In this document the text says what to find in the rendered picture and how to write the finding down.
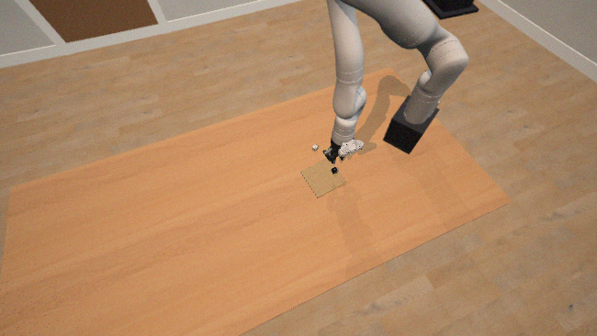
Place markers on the tan square mat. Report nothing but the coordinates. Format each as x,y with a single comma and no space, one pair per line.
320,178

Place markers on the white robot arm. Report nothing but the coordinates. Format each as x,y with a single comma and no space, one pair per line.
408,23

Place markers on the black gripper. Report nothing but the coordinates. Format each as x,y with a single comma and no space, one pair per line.
332,153

